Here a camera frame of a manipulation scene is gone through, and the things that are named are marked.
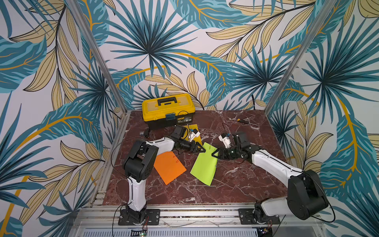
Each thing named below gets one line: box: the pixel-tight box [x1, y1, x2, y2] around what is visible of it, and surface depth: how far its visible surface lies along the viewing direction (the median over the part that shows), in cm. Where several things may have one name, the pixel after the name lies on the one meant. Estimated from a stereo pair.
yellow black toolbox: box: [141, 93, 196, 130], surface depth 102 cm
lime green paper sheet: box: [189, 141, 219, 187], surface depth 85 cm
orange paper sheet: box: [153, 151, 188, 186], surface depth 92 cm
